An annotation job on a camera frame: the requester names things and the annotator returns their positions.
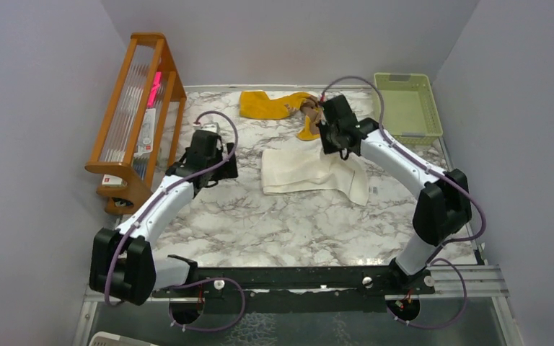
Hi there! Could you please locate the white cream towel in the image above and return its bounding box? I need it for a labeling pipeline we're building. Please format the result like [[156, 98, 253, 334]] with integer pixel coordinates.
[[260, 147, 369, 205]]

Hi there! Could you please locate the yellow brown towel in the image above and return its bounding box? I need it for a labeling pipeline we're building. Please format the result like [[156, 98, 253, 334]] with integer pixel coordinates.
[[239, 91, 323, 141]]

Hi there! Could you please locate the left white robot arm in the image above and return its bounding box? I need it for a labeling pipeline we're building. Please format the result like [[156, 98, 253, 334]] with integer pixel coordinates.
[[89, 123, 238, 306]]

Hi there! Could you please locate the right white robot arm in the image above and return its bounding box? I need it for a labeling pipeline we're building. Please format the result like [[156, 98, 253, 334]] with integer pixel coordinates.
[[318, 95, 472, 293]]

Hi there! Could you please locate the wooden shelf rack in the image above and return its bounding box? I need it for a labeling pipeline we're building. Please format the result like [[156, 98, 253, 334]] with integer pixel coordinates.
[[85, 32, 187, 216]]

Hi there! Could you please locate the green plastic basket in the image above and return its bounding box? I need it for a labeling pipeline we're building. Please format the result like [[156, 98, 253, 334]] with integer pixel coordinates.
[[374, 73, 444, 146]]

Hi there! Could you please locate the small white red box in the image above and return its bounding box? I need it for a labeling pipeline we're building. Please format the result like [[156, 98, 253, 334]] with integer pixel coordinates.
[[101, 174, 127, 187]]

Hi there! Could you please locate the white basket corner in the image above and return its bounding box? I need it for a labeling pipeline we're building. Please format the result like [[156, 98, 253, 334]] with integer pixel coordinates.
[[88, 332, 156, 346]]

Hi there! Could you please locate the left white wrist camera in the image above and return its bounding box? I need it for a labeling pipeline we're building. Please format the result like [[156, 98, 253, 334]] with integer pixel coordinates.
[[193, 122, 220, 134]]

